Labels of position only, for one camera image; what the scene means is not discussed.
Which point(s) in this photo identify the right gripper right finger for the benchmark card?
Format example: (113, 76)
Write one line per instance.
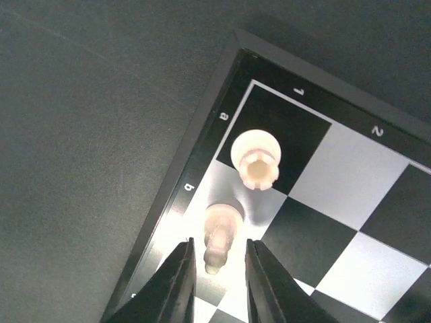
(272, 293)

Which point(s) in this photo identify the white rook chess piece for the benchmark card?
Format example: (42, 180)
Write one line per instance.
(256, 155)

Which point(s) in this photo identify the black and white chessboard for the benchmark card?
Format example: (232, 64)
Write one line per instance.
(348, 217)

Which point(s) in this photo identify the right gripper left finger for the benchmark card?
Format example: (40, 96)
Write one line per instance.
(169, 295)

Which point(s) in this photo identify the white knight chess piece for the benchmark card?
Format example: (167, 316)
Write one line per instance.
(221, 226)

